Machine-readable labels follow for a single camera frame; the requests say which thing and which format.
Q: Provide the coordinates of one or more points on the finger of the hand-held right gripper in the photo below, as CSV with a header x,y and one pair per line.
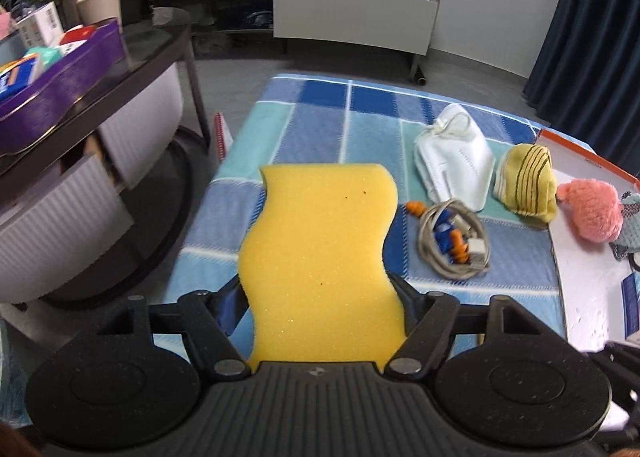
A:
x,y
617,382

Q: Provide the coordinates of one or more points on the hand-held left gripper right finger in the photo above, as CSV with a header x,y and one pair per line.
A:
x,y
412,307

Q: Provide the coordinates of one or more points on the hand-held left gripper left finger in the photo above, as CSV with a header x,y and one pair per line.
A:
x,y
231,309

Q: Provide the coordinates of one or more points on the white orange-rimmed tray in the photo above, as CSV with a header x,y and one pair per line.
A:
x,y
585,287

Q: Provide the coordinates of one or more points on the yellow wavy sponge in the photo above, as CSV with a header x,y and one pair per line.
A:
x,y
320,247

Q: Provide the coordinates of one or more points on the black hair band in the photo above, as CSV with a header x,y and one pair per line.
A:
x,y
635,262

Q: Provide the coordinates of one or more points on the light blue knit plush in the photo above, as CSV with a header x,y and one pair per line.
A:
x,y
627,232

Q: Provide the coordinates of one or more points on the white face mask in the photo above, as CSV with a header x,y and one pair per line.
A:
x,y
455,162

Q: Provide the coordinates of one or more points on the yellow striped knit hat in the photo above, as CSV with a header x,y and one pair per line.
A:
x,y
530,182

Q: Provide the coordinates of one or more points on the pink plush ball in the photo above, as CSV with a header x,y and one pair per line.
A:
x,y
595,209

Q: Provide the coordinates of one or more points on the red spiral notebook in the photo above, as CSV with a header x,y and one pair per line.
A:
x,y
222,134

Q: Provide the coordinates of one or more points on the dark round side table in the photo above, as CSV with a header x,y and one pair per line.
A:
x,y
60,217

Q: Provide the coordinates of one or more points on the blue plaid blanket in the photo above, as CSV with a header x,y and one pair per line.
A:
x,y
320,127

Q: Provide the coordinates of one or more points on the black roll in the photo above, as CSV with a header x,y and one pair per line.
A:
x,y
421,74

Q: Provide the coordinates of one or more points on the purple tin box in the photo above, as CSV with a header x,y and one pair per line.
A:
x,y
65,87

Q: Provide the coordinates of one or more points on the grey TV stand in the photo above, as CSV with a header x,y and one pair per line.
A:
x,y
350,19

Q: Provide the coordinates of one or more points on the blue packet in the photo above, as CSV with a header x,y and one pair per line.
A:
x,y
20,77

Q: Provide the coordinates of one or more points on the black box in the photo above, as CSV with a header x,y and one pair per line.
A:
x,y
136,2

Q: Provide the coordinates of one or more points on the dark blue curtain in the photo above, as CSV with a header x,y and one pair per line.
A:
x,y
590,37

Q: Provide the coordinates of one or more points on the white plant pot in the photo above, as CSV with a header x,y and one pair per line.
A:
x,y
100,7

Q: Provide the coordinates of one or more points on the white barcode box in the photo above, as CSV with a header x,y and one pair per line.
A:
x,y
42,24

